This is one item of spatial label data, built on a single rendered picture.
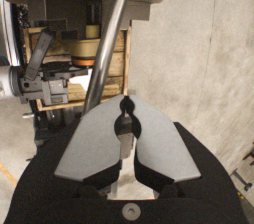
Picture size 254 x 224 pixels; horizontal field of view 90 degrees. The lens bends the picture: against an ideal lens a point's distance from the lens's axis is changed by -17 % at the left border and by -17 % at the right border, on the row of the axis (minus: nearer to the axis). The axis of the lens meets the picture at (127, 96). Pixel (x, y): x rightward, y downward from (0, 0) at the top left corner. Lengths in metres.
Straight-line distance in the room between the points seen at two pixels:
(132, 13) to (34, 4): 0.19
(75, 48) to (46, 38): 0.06
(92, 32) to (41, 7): 0.13
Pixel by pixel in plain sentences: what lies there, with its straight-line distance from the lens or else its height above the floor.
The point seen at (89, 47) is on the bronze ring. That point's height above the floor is 1.12.
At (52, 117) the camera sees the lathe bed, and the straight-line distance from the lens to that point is 0.71.
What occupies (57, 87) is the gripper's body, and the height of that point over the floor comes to 1.11.
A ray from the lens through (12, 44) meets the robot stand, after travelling 1.28.
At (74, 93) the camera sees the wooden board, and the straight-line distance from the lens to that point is 0.61.
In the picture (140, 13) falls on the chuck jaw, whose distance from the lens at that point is 0.35.
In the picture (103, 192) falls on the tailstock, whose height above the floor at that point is 0.94.
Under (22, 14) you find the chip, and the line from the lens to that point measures 0.88.
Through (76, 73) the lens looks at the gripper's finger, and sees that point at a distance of 0.33.
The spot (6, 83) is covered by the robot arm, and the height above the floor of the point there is 1.12.
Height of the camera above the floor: 1.43
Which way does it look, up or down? 54 degrees down
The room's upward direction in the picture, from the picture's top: 143 degrees clockwise
